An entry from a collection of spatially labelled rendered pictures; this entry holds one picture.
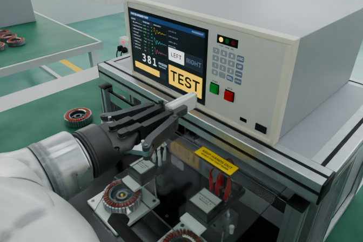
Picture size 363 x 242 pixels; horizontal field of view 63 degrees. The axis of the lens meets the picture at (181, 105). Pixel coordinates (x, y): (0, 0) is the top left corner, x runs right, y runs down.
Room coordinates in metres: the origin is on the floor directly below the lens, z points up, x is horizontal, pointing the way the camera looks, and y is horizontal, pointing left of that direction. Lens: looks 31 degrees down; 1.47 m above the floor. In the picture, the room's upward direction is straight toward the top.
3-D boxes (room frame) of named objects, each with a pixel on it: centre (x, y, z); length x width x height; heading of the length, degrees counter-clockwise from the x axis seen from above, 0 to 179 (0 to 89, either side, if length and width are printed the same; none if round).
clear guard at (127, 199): (0.40, -0.03, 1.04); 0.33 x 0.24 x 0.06; 135
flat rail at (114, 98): (0.58, 0.01, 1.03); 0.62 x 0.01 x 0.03; 45
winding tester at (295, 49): (0.72, -0.16, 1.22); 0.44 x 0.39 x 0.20; 45
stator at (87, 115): (1.05, 0.44, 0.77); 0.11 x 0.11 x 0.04
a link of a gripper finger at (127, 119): (0.42, 0.07, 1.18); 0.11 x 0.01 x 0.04; 136
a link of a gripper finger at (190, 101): (0.47, 0.00, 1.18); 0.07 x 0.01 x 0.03; 134
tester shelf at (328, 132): (0.73, -0.14, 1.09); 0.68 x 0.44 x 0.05; 45
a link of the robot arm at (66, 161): (0.31, 0.16, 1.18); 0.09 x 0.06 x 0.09; 44
